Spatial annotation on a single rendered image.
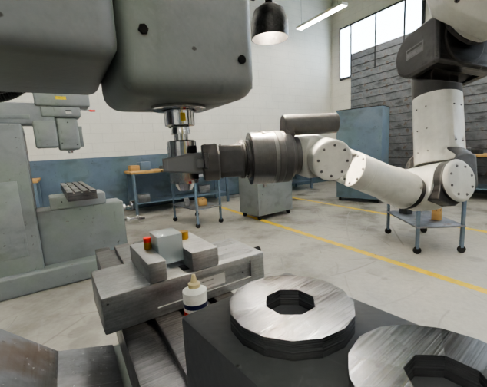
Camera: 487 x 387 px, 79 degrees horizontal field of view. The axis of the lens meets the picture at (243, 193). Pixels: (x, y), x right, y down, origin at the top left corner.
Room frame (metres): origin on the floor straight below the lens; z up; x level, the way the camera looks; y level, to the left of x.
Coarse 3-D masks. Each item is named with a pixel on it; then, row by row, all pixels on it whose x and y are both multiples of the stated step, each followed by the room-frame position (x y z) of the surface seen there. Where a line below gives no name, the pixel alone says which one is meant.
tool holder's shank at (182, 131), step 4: (172, 128) 0.47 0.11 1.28; (176, 128) 0.47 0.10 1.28; (180, 128) 0.47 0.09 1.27; (184, 128) 0.47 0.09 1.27; (188, 128) 0.48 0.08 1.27; (172, 132) 0.47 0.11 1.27; (176, 132) 0.47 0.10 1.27; (180, 132) 0.47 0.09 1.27; (184, 132) 0.47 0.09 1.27; (188, 132) 0.48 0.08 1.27; (176, 136) 0.47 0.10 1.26; (180, 136) 0.47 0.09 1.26; (184, 136) 0.48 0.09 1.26; (176, 140) 0.48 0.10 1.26
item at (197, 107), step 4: (156, 104) 0.45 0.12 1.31; (160, 104) 0.45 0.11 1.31; (164, 104) 0.44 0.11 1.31; (168, 104) 0.44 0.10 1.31; (172, 104) 0.44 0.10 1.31; (176, 104) 0.44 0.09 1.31; (180, 104) 0.44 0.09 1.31; (184, 104) 0.45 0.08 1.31; (188, 104) 0.45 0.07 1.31; (192, 104) 0.45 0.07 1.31; (196, 104) 0.46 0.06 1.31; (200, 104) 0.47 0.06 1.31; (204, 104) 0.48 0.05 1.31; (152, 108) 0.46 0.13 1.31; (156, 108) 0.45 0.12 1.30; (160, 108) 0.45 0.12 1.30; (164, 108) 0.46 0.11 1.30; (168, 108) 0.46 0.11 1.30; (192, 108) 0.47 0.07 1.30; (196, 108) 0.47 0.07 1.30; (200, 108) 0.48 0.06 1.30; (204, 108) 0.48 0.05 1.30; (156, 112) 0.49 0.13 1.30; (160, 112) 0.50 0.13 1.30
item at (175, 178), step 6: (168, 150) 0.47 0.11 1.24; (174, 150) 0.46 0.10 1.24; (180, 150) 0.46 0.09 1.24; (186, 150) 0.46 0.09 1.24; (192, 150) 0.47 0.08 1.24; (168, 156) 0.47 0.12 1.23; (174, 156) 0.46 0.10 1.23; (174, 174) 0.46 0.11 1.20; (180, 174) 0.46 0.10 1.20; (186, 174) 0.46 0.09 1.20; (192, 174) 0.47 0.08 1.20; (198, 174) 0.49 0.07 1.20; (174, 180) 0.46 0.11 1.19; (180, 180) 0.46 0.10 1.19; (186, 180) 0.46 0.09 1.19; (192, 180) 0.47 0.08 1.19; (198, 180) 0.48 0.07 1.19
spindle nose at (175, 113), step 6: (174, 108) 0.46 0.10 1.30; (180, 108) 0.46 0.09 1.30; (186, 108) 0.47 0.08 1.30; (168, 114) 0.46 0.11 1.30; (174, 114) 0.46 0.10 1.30; (180, 114) 0.46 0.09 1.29; (186, 114) 0.47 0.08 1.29; (192, 114) 0.48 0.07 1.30; (168, 120) 0.46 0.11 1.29; (174, 120) 0.46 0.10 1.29; (180, 120) 0.46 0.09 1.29; (186, 120) 0.47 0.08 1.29; (192, 120) 0.48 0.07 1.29; (168, 126) 0.48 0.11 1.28
